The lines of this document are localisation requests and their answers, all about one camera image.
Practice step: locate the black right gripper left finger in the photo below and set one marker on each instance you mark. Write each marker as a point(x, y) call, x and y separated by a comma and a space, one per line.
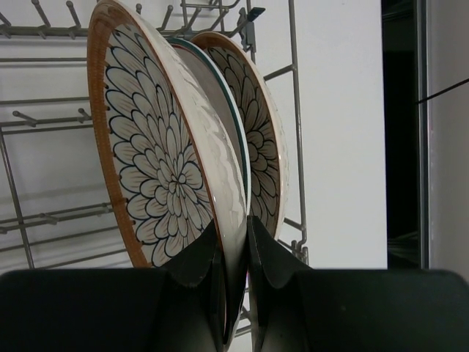
point(177, 307)

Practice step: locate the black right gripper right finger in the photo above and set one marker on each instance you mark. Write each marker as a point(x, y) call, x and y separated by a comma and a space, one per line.
point(297, 308)

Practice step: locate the floral plate brown rim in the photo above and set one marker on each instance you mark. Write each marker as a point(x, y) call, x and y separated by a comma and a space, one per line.
point(167, 159)
point(267, 147)

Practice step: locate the orange sunburst plate dark rim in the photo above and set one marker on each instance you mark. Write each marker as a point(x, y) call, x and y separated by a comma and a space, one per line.
point(210, 77)

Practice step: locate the grey wire dish rack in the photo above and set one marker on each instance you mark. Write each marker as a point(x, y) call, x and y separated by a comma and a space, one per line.
point(55, 209)

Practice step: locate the black wall cable white plug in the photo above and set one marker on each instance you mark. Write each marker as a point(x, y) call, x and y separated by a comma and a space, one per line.
point(443, 91)

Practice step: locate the aluminium frame rail right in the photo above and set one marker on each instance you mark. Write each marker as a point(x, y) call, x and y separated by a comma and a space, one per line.
point(422, 66)

